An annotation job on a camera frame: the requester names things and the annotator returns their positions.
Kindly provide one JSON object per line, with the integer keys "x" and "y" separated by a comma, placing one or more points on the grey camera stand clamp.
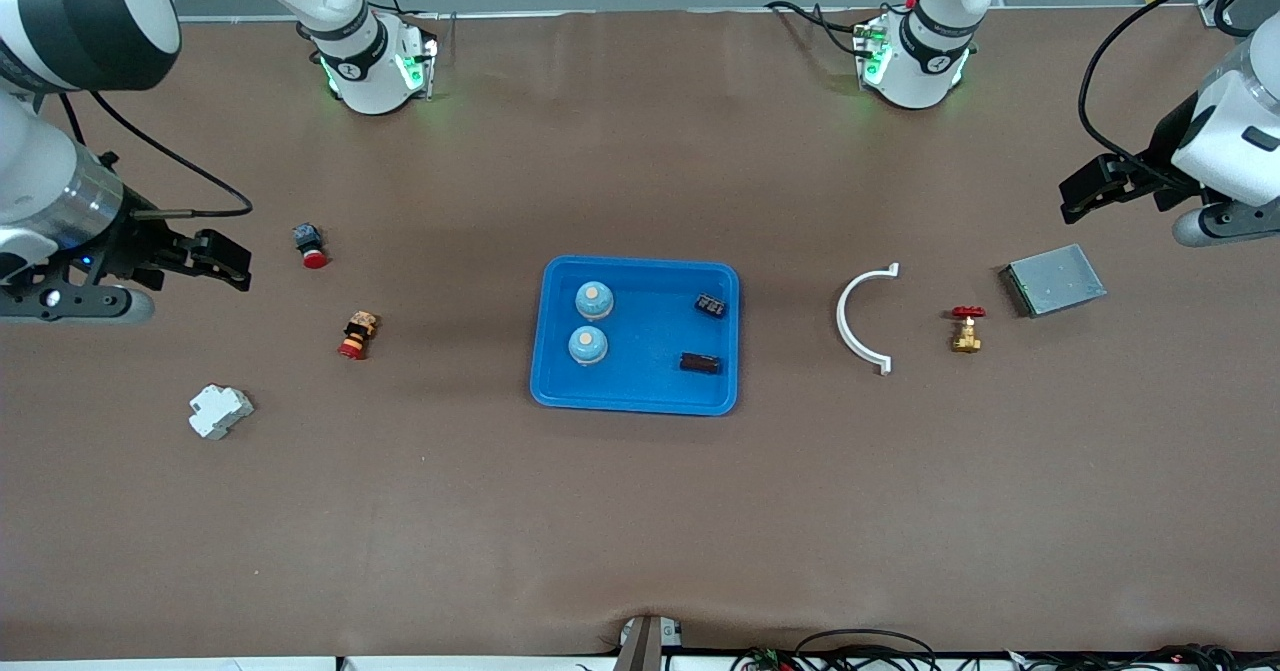
{"x": 640, "y": 646}

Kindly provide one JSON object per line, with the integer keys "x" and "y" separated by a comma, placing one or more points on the brass valve red handwheel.
{"x": 966, "y": 336}

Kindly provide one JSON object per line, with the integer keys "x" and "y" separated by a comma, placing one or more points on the red mushroom button black block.
{"x": 312, "y": 251}

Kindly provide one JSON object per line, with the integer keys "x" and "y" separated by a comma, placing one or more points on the dark brown small block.
{"x": 700, "y": 363}

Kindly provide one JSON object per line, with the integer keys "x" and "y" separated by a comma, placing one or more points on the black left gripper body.
{"x": 1166, "y": 147}

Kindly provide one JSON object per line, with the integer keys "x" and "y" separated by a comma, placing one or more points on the brown table mat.
{"x": 640, "y": 511}

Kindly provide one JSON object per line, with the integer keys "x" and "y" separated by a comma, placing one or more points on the white circuit breaker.
{"x": 220, "y": 412}

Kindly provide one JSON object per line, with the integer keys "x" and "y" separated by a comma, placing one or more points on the grey metal box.
{"x": 1055, "y": 281}

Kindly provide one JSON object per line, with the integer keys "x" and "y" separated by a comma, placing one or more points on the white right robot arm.
{"x": 30, "y": 171}

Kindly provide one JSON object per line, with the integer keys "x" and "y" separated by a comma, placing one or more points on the red mushroom button tan block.
{"x": 357, "y": 336}

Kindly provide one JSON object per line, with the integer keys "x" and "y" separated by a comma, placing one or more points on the small black connector block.
{"x": 711, "y": 305}

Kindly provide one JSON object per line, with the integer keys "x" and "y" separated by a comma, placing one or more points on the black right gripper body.
{"x": 128, "y": 242}

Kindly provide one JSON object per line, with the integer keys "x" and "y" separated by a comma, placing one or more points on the blue plastic tray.
{"x": 650, "y": 381}

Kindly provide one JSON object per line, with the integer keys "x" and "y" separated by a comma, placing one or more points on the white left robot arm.
{"x": 1240, "y": 121}

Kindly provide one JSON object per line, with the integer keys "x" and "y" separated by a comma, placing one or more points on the white curved pipe clamp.
{"x": 841, "y": 319}

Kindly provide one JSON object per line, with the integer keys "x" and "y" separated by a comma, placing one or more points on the blue service bell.
{"x": 588, "y": 345}
{"x": 594, "y": 300}

